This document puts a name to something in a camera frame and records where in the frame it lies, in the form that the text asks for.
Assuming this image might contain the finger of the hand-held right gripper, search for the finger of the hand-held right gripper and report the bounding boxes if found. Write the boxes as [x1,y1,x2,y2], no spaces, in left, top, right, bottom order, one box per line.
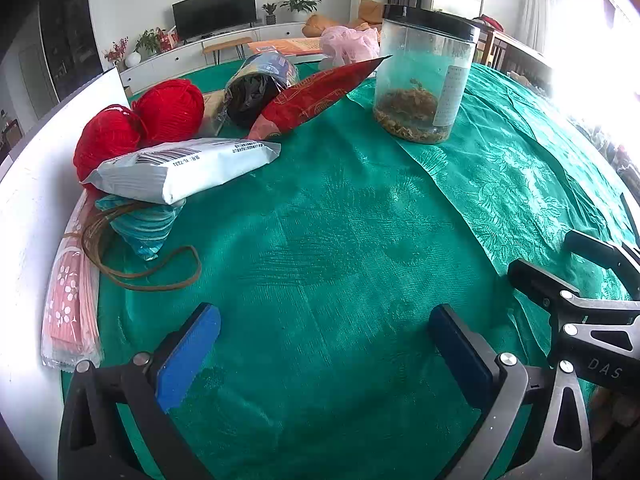
[564,230,640,273]
[507,258,640,356]

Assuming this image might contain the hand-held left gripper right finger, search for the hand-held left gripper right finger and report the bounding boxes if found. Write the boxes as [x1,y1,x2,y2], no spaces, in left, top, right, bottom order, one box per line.
[428,303,593,480]

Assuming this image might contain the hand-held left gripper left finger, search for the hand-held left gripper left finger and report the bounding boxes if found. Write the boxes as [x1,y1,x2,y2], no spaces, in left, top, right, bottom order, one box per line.
[57,302,222,480]

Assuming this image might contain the teal striped pouch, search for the teal striped pouch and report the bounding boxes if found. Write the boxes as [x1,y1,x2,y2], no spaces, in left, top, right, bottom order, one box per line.
[95,195,187,261]

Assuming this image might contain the brown leather cord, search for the brown leather cord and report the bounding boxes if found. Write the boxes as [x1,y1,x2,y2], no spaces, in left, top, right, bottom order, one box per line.
[81,200,202,291]

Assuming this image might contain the white plastic packet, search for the white plastic packet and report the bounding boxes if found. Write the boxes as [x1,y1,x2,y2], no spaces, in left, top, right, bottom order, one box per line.
[80,137,282,206]

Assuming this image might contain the red yarn ball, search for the red yarn ball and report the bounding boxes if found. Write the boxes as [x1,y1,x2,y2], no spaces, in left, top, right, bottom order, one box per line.
[131,78,206,148]
[73,104,146,196]

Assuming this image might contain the red foil packet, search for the red foil packet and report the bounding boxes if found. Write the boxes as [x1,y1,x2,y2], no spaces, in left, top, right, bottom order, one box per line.
[247,55,393,142]

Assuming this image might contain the pink floral packet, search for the pink floral packet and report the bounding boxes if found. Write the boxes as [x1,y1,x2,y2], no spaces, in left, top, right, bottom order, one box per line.
[41,200,103,367]

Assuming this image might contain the green tablecloth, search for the green tablecloth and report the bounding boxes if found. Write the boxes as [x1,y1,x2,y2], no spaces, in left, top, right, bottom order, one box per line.
[60,62,640,480]

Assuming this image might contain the wooden chair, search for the wooden chair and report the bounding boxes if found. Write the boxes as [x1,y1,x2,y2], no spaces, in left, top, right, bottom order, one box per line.
[475,25,548,93]

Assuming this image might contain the white board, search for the white board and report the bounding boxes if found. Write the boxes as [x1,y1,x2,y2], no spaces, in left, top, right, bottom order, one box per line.
[0,67,131,461]

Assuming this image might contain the clear jar with black lid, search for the clear jar with black lid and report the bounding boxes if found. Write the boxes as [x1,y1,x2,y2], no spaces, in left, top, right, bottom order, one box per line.
[372,4,481,145]

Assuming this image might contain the beige tissue pack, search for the beige tissue pack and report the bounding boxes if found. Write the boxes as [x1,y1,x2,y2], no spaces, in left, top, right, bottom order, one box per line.
[200,91,228,137]

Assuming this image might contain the white curtain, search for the white curtain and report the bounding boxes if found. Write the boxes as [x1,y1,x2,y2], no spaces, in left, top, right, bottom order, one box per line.
[520,0,586,53]

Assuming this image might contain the black garbage bag roll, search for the black garbage bag roll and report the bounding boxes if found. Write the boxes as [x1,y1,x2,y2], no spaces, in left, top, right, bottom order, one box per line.
[222,52,301,128]

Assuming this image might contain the white television cabinet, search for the white television cabinet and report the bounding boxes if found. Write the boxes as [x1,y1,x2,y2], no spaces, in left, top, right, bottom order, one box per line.
[120,22,321,93]

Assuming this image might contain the pink bath loofah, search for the pink bath loofah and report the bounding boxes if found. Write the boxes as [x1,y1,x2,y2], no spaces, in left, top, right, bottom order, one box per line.
[319,26,382,68]

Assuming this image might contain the white vase with red flowers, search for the white vase with red flowers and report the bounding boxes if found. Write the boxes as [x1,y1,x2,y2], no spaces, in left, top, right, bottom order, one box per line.
[103,37,142,68]

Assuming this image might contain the wooden bench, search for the wooden bench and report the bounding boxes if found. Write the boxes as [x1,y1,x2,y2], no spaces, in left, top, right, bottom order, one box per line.
[202,36,253,66]

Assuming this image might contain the leafy potted plant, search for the leafy potted plant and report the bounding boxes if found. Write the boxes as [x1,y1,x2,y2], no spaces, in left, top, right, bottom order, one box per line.
[135,28,161,56]

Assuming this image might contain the orange book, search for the orange book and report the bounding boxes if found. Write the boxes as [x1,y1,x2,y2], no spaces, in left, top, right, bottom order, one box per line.
[247,37,326,58]

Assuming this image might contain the orange lounge chair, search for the orange lounge chair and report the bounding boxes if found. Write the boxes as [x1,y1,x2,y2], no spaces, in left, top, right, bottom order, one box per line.
[302,0,383,38]

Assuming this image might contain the dark display shelf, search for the dark display shelf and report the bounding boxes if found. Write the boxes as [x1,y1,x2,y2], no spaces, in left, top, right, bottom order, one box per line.
[40,0,103,101]

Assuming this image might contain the black television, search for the black television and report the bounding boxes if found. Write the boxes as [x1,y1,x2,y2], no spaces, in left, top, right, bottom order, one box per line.
[172,0,258,42]

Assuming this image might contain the large potted plant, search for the large potted plant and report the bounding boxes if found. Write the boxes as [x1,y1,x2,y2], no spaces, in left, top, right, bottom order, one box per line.
[279,0,322,23]

